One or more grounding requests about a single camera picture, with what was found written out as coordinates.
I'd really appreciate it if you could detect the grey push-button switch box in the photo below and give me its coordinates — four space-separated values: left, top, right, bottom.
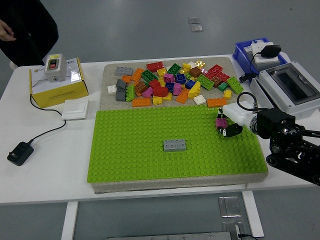
44 53 68 83

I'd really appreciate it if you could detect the yellow curved toy brick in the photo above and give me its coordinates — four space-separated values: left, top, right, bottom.
187 81 202 100

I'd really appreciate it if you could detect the orange long toy brick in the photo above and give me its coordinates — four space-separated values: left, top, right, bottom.
130 67 146 83
175 88 190 104

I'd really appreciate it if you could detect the robot right hand white shell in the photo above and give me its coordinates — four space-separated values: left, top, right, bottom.
215 103 253 138

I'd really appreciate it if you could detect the yellow and white cardboard box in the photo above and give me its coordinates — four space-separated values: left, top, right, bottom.
28 57 90 110

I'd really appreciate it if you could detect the dark green two-by-four brick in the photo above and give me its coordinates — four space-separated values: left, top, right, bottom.
166 63 182 77
140 69 159 84

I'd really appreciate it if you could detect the black coiled cable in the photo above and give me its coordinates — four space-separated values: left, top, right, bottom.
239 51 263 84

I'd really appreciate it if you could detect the person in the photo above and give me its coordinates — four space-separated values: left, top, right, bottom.
0 0 60 69

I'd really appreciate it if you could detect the green studded baseplate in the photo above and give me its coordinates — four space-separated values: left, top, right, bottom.
86 103 269 184

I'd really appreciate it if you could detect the grey-brown foam mat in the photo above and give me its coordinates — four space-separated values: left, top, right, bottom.
92 56 269 195

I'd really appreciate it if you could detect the grey plastic device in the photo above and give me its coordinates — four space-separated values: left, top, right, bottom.
243 46 281 74

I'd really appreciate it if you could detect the brown toy brick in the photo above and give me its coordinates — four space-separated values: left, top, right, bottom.
189 66 203 79
134 80 149 95
210 76 223 89

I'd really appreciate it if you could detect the lime green two-by-four brick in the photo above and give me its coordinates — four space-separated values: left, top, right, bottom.
196 74 216 91
226 76 245 95
125 83 136 103

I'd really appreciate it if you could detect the black plug adapter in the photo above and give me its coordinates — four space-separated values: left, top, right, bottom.
259 44 282 60

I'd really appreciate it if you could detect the black adapter cord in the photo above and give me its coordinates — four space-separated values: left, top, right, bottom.
27 93 67 146

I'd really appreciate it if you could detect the black power adapter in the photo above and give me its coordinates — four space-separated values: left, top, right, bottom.
6 141 35 167

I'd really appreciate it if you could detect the grey enclosure with clear lid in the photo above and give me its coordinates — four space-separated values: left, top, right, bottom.
249 62 320 118

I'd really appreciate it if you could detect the blue plastic bin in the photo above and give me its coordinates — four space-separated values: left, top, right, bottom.
232 37 288 73

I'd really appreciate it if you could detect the white power socket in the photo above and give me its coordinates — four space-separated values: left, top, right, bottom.
249 41 278 63

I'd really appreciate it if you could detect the white wall switch panel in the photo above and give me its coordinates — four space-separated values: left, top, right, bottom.
61 99 90 121

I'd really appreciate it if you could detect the white table leg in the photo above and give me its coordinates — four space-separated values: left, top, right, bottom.
241 190 265 238
61 201 79 240

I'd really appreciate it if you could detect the grey sloped toy brick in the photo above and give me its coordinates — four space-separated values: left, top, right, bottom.
115 78 128 91
115 88 127 102

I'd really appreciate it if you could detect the red two-by-four toy brick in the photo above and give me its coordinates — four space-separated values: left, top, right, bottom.
207 64 224 77
214 71 231 84
146 61 165 73

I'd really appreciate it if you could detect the orange two-by-four toy brick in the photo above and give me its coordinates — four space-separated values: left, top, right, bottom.
131 97 153 108
206 97 228 108

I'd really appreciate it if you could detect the person's right hand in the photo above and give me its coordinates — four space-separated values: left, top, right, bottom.
0 19 17 42

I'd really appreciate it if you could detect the grey two-by-four toy brick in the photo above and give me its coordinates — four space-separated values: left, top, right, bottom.
115 66 133 77
163 138 188 153

